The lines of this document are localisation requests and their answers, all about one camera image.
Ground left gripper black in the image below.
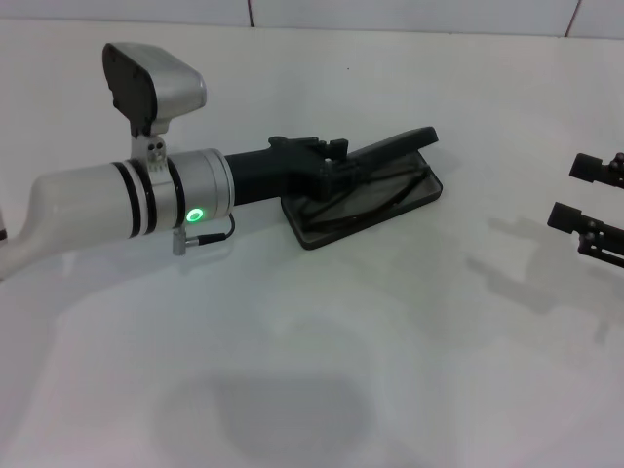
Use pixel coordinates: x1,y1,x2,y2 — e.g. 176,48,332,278
224,136,363,207

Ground black thin-framed glasses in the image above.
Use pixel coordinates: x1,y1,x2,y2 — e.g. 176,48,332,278
296,163,430,230

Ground black glasses case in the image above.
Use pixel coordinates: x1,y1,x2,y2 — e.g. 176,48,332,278
280,125,444,252

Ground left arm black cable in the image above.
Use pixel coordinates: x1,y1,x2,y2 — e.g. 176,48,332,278
170,214,237,256

